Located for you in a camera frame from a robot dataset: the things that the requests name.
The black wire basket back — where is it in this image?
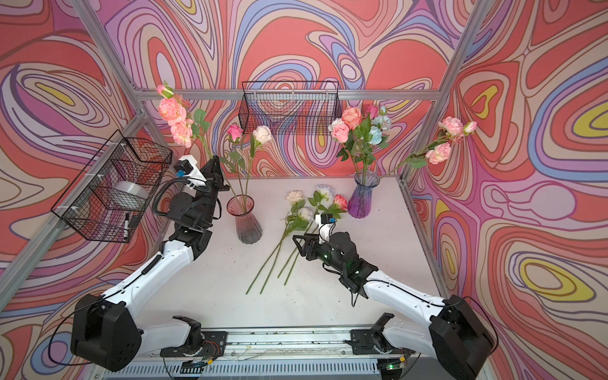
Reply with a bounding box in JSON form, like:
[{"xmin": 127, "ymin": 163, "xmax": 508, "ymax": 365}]
[{"xmin": 238, "ymin": 79, "xmax": 342, "ymax": 136}]

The magenta rose stem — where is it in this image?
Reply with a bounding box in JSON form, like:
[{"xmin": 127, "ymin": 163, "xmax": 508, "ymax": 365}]
[{"xmin": 220, "ymin": 123, "xmax": 248, "ymax": 214}]

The light pink rose stem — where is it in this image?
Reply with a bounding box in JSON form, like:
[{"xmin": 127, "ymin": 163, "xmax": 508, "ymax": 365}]
[{"xmin": 328, "ymin": 119, "xmax": 360, "ymax": 175}]

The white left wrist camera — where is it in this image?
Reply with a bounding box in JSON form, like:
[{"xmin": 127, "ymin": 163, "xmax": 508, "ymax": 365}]
[{"xmin": 174, "ymin": 155, "xmax": 207, "ymax": 188}]

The pink spray rose bunch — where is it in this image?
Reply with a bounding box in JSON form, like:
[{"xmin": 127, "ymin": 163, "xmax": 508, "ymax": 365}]
[{"xmin": 156, "ymin": 81, "xmax": 212, "ymax": 158}]

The white rose stem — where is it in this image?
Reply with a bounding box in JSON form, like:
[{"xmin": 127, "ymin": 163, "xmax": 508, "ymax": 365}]
[{"xmin": 245, "ymin": 190, "xmax": 306, "ymax": 295}]

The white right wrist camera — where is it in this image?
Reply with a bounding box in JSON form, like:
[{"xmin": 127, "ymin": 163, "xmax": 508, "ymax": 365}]
[{"xmin": 315, "ymin": 214, "xmax": 337, "ymax": 244}]

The black wire basket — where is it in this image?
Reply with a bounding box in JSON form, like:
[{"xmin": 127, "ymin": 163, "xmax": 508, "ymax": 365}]
[
  {"xmin": 51, "ymin": 131, "xmax": 173, "ymax": 243},
  {"xmin": 238, "ymin": 79, "xmax": 342, "ymax": 136}
]

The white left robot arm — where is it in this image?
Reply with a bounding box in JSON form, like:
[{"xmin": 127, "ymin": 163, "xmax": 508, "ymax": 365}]
[{"xmin": 70, "ymin": 155, "xmax": 230, "ymax": 371}]

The pale cream rose stem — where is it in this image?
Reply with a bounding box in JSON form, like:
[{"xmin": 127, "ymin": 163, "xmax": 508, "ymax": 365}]
[{"xmin": 259, "ymin": 202, "xmax": 314, "ymax": 295}]

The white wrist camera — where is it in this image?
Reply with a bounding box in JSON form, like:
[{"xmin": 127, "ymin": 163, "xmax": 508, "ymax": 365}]
[
  {"xmin": 174, "ymin": 155, "xmax": 207, "ymax": 188},
  {"xmin": 315, "ymin": 214, "xmax": 337, "ymax": 244}
]

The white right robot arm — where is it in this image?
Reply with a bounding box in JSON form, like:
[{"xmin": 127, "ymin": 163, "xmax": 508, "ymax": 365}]
[{"xmin": 292, "ymin": 232, "xmax": 497, "ymax": 379}]

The salmon pink rose stem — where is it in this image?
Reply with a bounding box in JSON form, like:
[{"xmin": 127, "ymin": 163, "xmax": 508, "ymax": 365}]
[{"xmin": 341, "ymin": 107, "xmax": 366, "ymax": 174}]

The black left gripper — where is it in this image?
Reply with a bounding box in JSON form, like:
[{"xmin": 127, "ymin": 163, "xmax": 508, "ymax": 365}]
[{"xmin": 192, "ymin": 157, "xmax": 228, "ymax": 231}]

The red rimmed glass vase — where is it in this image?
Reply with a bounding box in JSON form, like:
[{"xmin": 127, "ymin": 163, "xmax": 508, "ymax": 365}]
[{"xmin": 226, "ymin": 195, "xmax": 263, "ymax": 245}]

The silver tape roll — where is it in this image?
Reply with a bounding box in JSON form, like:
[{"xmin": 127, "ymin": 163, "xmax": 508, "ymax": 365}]
[{"xmin": 114, "ymin": 180, "xmax": 149, "ymax": 199}]

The purple blue glass vase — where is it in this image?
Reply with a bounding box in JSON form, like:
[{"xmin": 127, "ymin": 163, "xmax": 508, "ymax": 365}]
[{"xmin": 347, "ymin": 171, "xmax": 380, "ymax": 219}]

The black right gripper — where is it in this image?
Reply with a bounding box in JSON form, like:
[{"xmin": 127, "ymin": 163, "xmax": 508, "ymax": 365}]
[{"xmin": 292, "ymin": 233, "xmax": 346, "ymax": 274}]

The black marker pen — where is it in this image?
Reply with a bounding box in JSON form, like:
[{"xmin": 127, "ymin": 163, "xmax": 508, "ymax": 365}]
[{"xmin": 123, "ymin": 213, "xmax": 130, "ymax": 242}]

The light blue flower stem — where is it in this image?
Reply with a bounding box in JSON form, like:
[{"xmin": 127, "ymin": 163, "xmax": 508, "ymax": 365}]
[{"xmin": 364, "ymin": 106, "xmax": 392, "ymax": 167}]

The black wire basket left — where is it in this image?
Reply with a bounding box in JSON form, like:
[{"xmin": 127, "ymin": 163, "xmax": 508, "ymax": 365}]
[{"xmin": 51, "ymin": 131, "xmax": 173, "ymax": 243}]

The hot pink rose stem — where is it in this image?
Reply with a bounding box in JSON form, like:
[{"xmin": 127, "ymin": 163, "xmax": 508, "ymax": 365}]
[{"xmin": 364, "ymin": 104, "xmax": 378, "ymax": 120}]

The red pink rose stem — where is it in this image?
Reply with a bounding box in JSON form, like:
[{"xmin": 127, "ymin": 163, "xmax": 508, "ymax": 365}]
[{"xmin": 283, "ymin": 193, "xmax": 350, "ymax": 287}]

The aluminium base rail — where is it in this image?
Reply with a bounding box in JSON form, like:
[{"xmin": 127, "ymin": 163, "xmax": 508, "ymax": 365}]
[{"xmin": 89, "ymin": 318, "xmax": 467, "ymax": 379}]

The pale pink rose bunch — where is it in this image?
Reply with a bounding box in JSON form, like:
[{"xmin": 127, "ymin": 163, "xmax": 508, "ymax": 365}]
[{"xmin": 387, "ymin": 117, "xmax": 478, "ymax": 175}]

